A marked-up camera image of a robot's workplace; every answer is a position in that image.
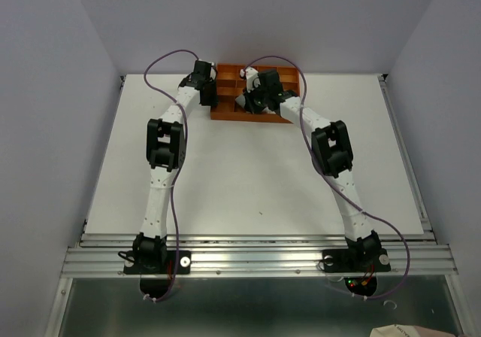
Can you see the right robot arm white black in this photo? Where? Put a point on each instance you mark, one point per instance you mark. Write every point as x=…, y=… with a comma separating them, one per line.
x=331, y=152

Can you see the aluminium rail frame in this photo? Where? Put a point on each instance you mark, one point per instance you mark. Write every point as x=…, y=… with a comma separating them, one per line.
x=256, y=218

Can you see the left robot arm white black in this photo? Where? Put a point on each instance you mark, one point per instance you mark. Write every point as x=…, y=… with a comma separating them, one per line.
x=165, y=153

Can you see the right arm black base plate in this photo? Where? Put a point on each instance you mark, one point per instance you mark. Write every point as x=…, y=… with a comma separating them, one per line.
x=347, y=261

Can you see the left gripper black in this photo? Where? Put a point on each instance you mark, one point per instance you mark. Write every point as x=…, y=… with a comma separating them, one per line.
x=212, y=100

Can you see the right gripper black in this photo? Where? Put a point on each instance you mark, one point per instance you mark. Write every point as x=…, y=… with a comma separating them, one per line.
x=247, y=104

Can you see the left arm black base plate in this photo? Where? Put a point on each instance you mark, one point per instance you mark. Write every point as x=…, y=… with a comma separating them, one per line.
x=153, y=267

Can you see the white pink bag corner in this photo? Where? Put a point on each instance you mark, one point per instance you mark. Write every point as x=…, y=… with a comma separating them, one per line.
x=396, y=330

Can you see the orange compartment tray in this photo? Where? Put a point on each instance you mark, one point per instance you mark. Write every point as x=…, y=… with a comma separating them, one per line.
x=229, y=86

